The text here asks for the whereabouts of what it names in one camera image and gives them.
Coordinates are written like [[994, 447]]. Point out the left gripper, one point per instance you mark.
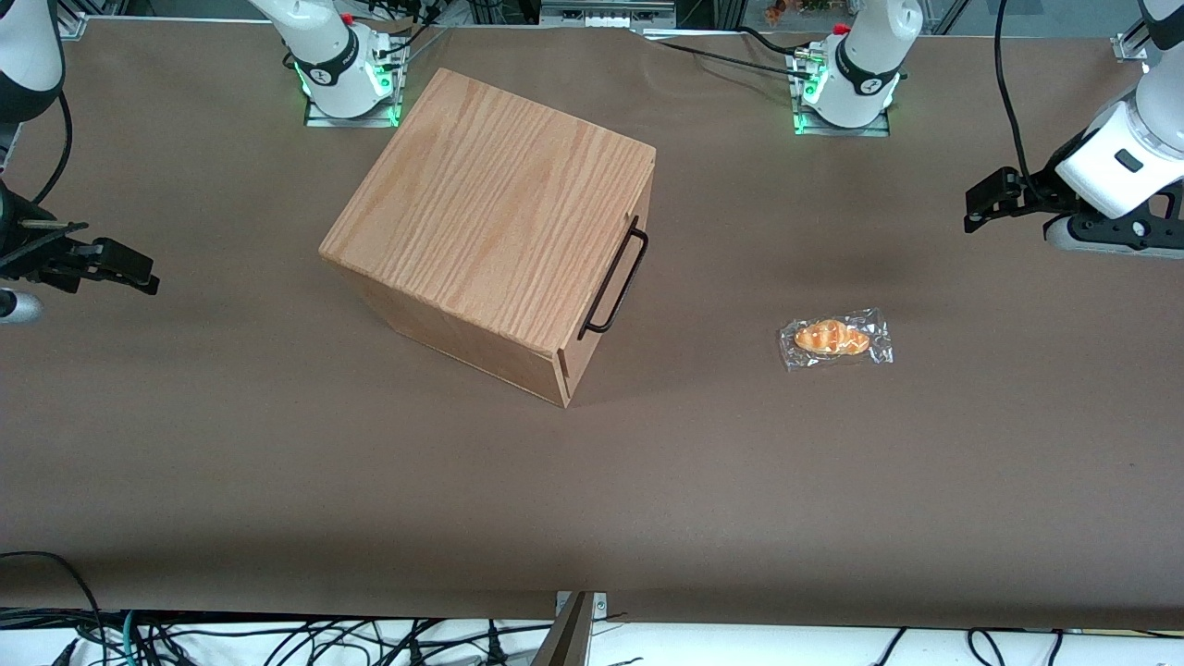
[[1042, 186]]

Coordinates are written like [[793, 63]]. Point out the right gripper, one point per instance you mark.
[[20, 242]]

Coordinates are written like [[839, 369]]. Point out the wooden drawer box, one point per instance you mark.
[[603, 282]]

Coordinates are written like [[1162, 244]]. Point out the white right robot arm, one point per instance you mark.
[[324, 55]]

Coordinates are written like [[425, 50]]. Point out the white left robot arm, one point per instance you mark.
[[865, 65]]

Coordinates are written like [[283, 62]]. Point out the light wooden drawer cabinet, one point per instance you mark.
[[481, 203]]

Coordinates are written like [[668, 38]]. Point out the bread in clear wrapper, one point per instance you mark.
[[832, 338]]

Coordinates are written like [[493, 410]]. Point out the brown table cover sheet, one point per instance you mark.
[[277, 481]]

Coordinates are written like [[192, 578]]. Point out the orange background object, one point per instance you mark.
[[775, 13]]

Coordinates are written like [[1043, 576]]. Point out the grey electronics box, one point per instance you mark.
[[601, 14]]

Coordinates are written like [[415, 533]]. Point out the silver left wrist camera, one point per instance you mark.
[[1064, 233]]

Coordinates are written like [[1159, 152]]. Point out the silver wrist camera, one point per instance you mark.
[[1064, 233], [18, 307]]

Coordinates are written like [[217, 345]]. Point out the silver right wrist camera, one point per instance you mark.
[[18, 307]]

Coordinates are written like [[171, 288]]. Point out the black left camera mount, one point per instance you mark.
[[1142, 227]]

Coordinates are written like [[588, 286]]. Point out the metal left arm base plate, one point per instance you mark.
[[874, 128]]

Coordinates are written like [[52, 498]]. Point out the aluminium frame profile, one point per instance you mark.
[[1130, 46], [72, 23]]

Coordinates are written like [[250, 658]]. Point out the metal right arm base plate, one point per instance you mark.
[[319, 116]]

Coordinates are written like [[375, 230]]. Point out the small metal bracket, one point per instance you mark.
[[599, 606]]

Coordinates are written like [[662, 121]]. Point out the brown tapered post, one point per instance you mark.
[[569, 643]]

